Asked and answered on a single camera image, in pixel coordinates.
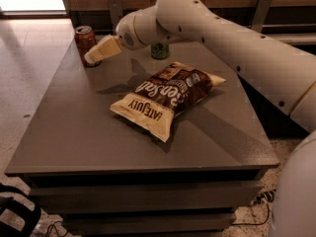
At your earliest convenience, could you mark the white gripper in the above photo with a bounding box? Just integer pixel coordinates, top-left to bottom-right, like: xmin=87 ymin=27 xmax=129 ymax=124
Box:
xmin=84 ymin=12 xmax=145 ymax=64

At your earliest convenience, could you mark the red coke can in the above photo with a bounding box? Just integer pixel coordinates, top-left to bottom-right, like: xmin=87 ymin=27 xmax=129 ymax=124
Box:
xmin=74 ymin=26 xmax=100 ymax=67

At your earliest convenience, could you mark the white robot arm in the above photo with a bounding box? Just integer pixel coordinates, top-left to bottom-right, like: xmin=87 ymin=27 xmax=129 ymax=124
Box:
xmin=85 ymin=0 xmax=316 ymax=237

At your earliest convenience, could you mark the green soda can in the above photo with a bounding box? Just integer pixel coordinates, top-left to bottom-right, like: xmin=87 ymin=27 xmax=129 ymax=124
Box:
xmin=151 ymin=43 xmax=169 ymax=59

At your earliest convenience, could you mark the brown chip bag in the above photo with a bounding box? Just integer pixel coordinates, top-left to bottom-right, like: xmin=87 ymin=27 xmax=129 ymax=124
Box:
xmin=111 ymin=62 xmax=225 ymax=142

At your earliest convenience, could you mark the grey drawer cabinet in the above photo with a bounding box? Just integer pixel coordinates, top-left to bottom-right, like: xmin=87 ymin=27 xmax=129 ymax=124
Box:
xmin=6 ymin=42 xmax=278 ymax=237

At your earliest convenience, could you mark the black chair part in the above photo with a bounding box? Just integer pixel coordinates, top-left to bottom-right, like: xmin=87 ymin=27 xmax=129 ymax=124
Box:
xmin=0 ymin=197 xmax=41 ymax=237

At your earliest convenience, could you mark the white power strip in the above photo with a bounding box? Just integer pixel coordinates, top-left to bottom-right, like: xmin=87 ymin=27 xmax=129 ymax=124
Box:
xmin=255 ymin=190 xmax=276 ymax=203

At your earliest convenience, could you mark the left metal bracket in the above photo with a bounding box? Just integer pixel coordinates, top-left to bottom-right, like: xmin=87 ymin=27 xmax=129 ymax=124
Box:
xmin=108 ymin=0 xmax=123 ymax=32

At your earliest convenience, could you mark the metal bracket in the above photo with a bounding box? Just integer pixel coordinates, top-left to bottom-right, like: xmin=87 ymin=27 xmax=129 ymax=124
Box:
xmin=251 ymin=0 xmax=273 ymax=33
xmin=108 ymin=0 xmax=123 ymax=32

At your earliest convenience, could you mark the right metal bracket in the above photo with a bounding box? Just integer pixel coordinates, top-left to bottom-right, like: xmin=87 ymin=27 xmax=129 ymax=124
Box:
xmin=251 ymin=0 xmax=273 ymax=33

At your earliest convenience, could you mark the black floor cable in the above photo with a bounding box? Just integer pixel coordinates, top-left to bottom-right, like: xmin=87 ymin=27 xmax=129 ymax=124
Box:
xmin=230 ymin=202 xmax=271 ymax=227

